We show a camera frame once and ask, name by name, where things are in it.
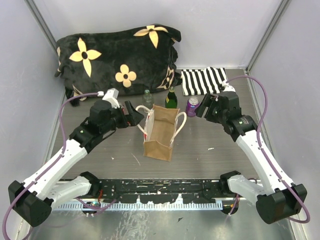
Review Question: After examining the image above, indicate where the purple soda can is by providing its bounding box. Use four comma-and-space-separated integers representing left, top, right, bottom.
185, 96, 200, 117

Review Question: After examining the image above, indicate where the aluminium rail frame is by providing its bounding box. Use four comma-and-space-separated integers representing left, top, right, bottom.
53, 179, 230, 210

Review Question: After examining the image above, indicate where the black floral plush blanket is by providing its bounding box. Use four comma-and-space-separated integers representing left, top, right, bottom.
54, 24, 182, 99

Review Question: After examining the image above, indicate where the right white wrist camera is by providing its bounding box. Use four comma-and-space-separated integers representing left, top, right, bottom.
219, 80, 236, 93

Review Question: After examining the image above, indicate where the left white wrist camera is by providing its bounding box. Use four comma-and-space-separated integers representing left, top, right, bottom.
97, 88, 120, 109

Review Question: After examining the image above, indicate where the black white striped cloth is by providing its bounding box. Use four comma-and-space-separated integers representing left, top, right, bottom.
181, 66, 229, 96

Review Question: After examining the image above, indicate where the green glass bottle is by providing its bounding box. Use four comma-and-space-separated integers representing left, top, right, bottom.
165, 86, 178, 109

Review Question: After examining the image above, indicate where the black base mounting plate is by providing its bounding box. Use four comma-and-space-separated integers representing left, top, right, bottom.
71, 177, 250, 205

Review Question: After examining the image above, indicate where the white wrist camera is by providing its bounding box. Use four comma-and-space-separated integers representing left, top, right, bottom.
97, 88, 120, 109
219, 80, 236, 93

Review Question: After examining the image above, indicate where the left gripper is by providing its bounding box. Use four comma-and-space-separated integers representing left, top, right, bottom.
101, 100, 145, 135

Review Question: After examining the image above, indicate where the clear glass bottle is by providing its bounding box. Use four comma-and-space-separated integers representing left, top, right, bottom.
142, 89, 154, 109

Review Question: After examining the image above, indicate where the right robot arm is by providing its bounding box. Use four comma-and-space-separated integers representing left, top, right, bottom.
195, 91, 307, 224

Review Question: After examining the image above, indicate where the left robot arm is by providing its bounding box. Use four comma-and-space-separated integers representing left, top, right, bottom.
8, 98, 144, 227

